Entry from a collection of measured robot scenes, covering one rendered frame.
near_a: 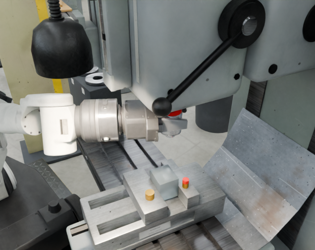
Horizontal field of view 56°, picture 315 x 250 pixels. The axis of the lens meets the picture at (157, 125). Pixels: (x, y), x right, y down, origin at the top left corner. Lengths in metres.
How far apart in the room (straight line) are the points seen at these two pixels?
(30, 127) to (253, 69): 0.47
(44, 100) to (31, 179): 0.99
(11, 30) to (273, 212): 1.90
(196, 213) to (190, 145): 1.84
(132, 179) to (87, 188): 1.50
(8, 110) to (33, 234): 0.68
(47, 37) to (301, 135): 0.70
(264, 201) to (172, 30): 0.62
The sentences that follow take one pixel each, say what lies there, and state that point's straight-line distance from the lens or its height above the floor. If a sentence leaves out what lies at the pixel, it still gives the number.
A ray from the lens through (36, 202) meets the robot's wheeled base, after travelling 1.45.
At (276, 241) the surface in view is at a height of 0.73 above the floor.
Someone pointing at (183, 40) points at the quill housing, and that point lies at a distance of 0.44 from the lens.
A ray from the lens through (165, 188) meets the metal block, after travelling 0.74.
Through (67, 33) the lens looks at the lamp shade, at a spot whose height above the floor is 1.47.
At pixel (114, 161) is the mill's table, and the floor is 0.93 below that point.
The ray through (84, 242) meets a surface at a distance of 0.91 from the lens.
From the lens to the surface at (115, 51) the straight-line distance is 0.49.
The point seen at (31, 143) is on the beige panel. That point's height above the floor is 0.12.
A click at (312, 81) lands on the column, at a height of 1.26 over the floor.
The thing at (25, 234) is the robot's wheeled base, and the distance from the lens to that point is 1.32.
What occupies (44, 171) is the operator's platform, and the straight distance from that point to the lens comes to 1.86.
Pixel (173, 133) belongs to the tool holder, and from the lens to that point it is 0.62.
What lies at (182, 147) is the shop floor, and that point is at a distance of 2.58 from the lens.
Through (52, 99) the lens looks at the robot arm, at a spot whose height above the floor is 1.30.
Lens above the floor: 1.57
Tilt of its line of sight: 33 degrees down
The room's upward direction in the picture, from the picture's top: straight up
